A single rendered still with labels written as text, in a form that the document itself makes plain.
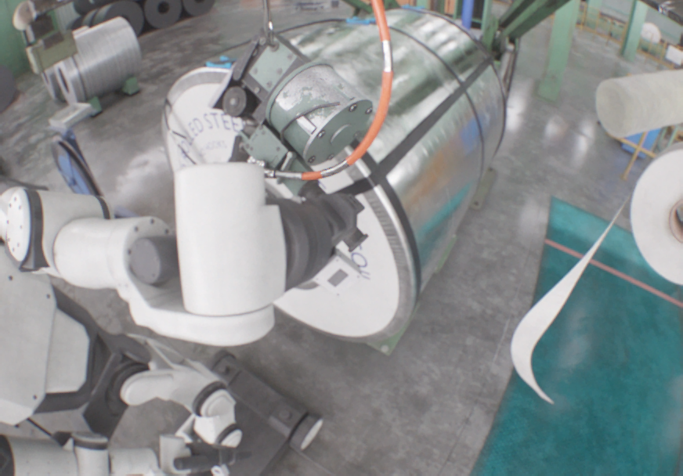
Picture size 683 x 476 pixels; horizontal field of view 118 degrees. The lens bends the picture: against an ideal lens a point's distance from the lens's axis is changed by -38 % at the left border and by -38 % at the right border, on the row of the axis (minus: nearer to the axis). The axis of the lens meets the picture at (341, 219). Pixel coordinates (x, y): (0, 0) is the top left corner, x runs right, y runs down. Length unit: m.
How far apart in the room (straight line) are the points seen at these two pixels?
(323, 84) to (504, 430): 1.66
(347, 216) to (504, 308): 1.75
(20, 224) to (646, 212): 0.67
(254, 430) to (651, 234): 1.45
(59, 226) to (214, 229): 0.23
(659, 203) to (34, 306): 0.84
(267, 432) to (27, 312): 1.14
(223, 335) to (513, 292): 2.02
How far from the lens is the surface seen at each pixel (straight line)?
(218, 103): 0.69
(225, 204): 0.21
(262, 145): 0.57
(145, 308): 0.26
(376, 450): 1.63
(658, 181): 0.42
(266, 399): 1.51
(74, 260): 0.34
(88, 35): 5.93
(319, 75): 0.52
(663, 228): 0.44
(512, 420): 1.82
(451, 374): 1.78
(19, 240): 0.40
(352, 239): 0.53
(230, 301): 0.22
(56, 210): 0.40
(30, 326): 0.59
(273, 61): 0.58
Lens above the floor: 1.61
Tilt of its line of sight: 44 degrees down
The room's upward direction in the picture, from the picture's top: 1 degrees counter-clockwise
